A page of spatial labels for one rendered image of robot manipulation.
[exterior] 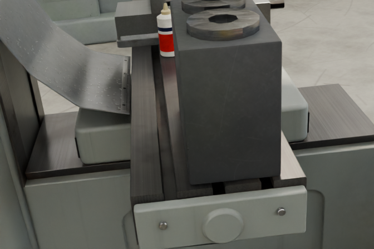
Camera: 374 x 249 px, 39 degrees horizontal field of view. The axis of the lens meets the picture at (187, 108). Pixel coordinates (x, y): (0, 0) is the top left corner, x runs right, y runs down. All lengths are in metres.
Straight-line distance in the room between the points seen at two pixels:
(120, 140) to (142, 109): 0.22
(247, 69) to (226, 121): 0.07
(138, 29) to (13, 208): 0.46
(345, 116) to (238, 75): 0.69
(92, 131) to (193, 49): 0.53
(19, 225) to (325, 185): 0.67
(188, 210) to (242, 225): 0.07
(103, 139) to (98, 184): 0.11
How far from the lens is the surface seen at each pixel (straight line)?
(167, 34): 1.08
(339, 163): 1.20
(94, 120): 1.12
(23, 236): 1.20
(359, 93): 3.11
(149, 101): 0.91
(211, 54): 0.60
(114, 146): 1.10
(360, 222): 1.32
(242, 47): 0.60
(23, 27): 1.14
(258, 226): 0.70
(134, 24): 1.17
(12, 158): 1.12
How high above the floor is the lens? 1.33
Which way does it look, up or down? 27 degrees down
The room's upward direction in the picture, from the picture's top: 5 degrees counter-clockwise
